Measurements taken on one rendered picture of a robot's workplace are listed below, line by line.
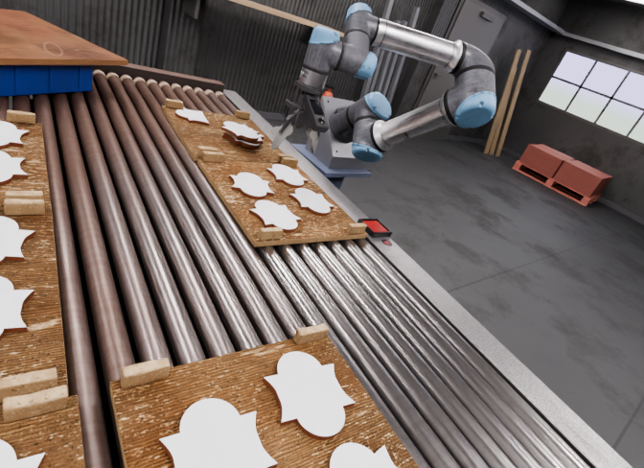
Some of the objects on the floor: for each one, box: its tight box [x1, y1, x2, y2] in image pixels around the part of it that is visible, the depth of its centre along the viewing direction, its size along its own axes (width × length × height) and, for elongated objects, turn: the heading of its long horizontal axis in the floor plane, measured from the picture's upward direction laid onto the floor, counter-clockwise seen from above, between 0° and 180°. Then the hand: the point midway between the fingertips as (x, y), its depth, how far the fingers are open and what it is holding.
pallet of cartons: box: [512, 144, 612, 206], centre depth 713 cm, size 143×103×50 cm
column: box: [291, 144, 371, 190], centre depth 195 cm, size 38×38×87 cm
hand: (293, 152), depth 121 cm, fingers open, 14 cm apart
